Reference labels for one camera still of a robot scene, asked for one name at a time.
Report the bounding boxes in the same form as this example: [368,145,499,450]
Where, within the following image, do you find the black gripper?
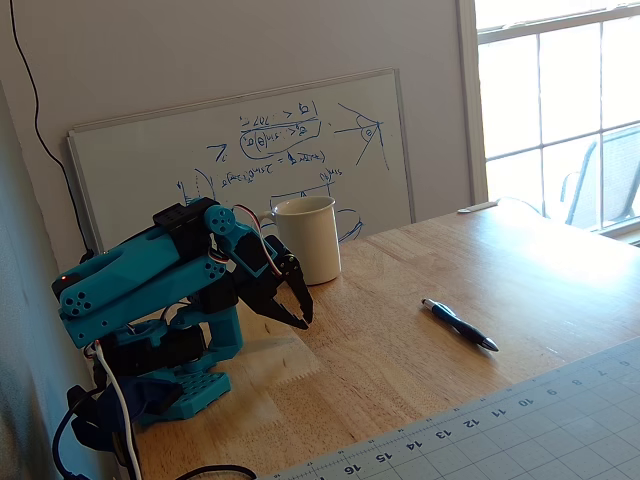
[232,233,316,332]

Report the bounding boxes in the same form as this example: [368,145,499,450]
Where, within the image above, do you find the dark blue ballpoint pen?
[421,298,500,353]

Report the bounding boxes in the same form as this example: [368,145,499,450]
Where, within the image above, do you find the white ceramic mug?
[257,195,343,287]

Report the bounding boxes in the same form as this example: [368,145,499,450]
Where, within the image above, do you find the blue table clamp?
[69,377,181,451]

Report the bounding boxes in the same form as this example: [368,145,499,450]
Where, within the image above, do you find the whiteboard with blue writing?
[67,68,416,254]

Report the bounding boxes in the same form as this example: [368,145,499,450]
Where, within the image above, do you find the white framed window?
[457,0,640,246]

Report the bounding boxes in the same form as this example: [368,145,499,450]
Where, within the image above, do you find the grey gridded cutting mat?
[269,337,640,480]

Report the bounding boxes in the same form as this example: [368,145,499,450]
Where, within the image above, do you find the grey mesh patio chair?
[559,122,640,234]

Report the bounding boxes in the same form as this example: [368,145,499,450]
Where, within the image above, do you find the white USB cable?
[94,343,144,480]

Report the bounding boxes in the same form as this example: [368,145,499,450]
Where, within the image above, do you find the thin black wall cable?
[9,0,96,262]

